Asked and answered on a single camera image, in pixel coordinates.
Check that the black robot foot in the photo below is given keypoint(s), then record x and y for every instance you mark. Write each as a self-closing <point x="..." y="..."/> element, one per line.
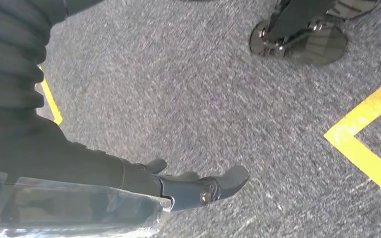
<point x="318" y="42"/>

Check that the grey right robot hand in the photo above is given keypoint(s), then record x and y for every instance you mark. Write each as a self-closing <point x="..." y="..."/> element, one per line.
<point x="46" y="157"/>

